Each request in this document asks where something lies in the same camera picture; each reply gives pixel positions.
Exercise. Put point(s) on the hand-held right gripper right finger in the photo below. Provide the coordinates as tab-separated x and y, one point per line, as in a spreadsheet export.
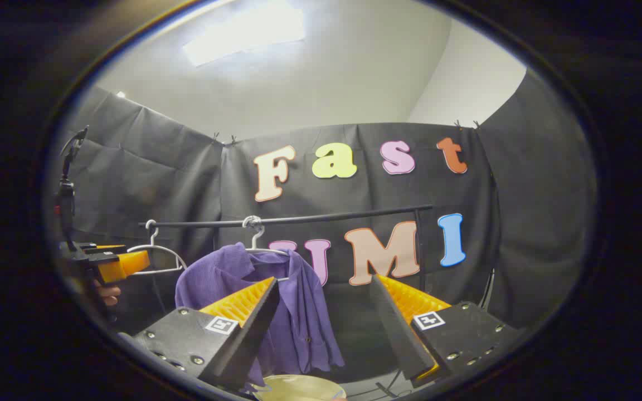
396	328

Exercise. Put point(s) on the purple shirt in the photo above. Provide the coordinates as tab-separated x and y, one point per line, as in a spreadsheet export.
298	312

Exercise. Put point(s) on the empty white plastic hanger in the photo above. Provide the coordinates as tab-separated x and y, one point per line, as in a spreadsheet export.
156	245

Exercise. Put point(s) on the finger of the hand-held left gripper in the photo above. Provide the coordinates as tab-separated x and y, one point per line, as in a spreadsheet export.
103	247
126	264

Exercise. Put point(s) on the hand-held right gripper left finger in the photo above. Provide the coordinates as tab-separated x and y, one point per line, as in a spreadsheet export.
254	328

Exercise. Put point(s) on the black clothes rack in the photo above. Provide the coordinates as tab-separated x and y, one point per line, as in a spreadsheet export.
326	217

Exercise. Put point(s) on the white plastic hanger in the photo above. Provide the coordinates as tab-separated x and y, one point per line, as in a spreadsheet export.
256	236
156	245

